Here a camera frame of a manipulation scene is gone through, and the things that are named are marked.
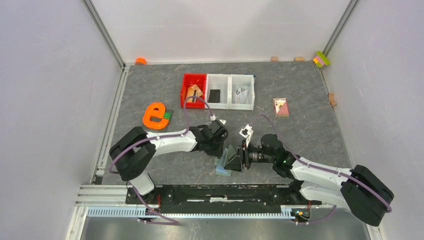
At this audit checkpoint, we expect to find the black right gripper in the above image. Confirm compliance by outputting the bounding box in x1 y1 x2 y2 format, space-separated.
224 139 275 173

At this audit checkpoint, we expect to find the gold credit card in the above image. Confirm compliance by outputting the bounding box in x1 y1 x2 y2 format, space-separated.
185 85 203 103
186 84 203 98

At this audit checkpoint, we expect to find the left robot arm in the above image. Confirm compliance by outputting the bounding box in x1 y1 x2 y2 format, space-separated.
109 119 228 204

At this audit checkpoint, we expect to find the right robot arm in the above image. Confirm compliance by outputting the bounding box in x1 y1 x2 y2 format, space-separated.
223 134 394 227

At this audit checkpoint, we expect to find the black card in bin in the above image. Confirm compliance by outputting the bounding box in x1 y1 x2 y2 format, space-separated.
207 89 221 104

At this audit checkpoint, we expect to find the red playing card box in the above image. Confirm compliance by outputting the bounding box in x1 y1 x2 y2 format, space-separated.
273 98 290 117

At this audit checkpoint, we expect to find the green toy brick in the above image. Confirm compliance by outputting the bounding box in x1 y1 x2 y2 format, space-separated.
162 111 173 121

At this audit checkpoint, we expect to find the white bin left compartment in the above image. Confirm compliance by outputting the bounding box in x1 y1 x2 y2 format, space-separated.
204 73 230 110

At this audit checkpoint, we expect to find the white bin compartment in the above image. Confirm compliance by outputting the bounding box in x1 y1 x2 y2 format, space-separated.
204 73 230 110
229 74 256 111

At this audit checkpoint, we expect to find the red plastic bin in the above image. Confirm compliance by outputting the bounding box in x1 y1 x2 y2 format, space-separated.
180 73 207 109

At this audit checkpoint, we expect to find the orange curved toy track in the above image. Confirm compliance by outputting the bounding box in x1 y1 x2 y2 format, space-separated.
142 102 170 130

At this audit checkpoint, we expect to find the white bin right compartment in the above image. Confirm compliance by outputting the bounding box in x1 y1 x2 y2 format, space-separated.
229 74 256 111

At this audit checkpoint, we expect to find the wooden block left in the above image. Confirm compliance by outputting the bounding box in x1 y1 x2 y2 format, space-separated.
270 56 279 62

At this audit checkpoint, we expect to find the orange tape roll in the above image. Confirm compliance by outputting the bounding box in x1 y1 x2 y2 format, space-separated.
134 57 147 65

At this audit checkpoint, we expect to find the wooden arch block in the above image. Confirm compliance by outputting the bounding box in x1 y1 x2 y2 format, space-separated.
328 92 338 107

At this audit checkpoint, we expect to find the multicolour toy brick stack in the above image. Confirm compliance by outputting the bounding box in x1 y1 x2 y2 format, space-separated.
313 51 331 69

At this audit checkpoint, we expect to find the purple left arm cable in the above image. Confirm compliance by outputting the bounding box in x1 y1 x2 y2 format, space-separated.
108 95 218 226

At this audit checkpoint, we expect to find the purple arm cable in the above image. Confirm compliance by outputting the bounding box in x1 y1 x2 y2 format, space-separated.
108 95 218 226
248 114 393 226

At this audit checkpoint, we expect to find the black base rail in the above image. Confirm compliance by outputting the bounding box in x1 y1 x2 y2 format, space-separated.
143 184 322 206

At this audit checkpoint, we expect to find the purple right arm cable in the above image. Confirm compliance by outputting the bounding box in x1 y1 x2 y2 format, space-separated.
248 114 393 226

